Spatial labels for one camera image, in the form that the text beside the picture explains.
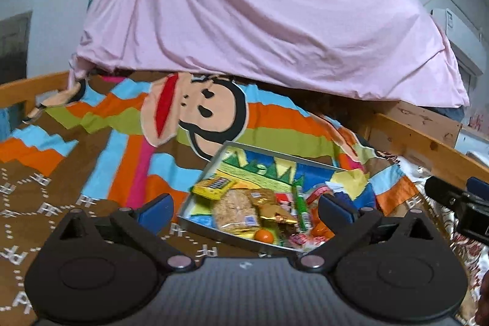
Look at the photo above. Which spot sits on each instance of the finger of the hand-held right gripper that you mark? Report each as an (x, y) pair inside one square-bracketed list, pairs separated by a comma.
[(445, 192), (479, 187)]

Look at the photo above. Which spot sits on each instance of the small clear red label packet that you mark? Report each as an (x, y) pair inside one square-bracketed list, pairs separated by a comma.
[(305, 239)]

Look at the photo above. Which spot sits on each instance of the red white snack packet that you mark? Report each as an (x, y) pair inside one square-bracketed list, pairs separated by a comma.
[(319, 194)]

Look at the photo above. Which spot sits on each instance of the metal tray with dinosaur drawing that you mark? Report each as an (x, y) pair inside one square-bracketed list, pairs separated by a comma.
[(263, 173)]

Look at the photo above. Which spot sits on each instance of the brown printed blanket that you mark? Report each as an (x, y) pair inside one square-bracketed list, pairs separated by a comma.
[(95, 158)]

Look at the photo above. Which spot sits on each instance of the small tangerine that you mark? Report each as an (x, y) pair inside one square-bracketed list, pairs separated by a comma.
[(264, 236)]

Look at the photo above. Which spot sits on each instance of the floral cloth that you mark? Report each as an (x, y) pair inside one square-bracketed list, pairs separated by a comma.
[(464, 265)]

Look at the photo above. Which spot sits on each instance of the clear packet of orange snacks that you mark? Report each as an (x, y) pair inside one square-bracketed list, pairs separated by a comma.
[(321, 226)]

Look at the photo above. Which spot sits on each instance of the white air conditioner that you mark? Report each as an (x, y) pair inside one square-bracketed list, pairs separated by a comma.
[(456, 28)]

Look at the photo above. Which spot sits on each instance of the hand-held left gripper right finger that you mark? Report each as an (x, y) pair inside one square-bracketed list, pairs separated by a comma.
[(336, 213)]

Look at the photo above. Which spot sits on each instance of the clear nut brittle packet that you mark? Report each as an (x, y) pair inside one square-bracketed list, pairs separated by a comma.
[(277, 217)]

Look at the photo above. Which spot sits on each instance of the dark window frame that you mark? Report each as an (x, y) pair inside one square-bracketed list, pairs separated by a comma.
[(14, 47)]

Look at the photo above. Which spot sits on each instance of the person's right forearm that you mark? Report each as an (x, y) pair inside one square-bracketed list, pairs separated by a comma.
[(483, 299)]

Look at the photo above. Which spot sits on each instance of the pink sheet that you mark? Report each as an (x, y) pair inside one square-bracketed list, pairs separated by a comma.
[(267, 24)]

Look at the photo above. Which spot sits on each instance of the green candy tube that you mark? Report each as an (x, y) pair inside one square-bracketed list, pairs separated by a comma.
[(301, 207)]

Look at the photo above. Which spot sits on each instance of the grain crisp bar packet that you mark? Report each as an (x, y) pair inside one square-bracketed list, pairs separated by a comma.
[(233, 211)]

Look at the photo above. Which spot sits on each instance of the yellow snack packet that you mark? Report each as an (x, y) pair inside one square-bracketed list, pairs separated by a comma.
[(214, 188)]

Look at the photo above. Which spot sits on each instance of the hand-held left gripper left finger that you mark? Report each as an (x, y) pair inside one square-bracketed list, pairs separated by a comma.
[(157, 212)]

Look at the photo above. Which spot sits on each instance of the wooden bed frame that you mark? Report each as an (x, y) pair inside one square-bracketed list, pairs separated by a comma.
[(420, 127)]

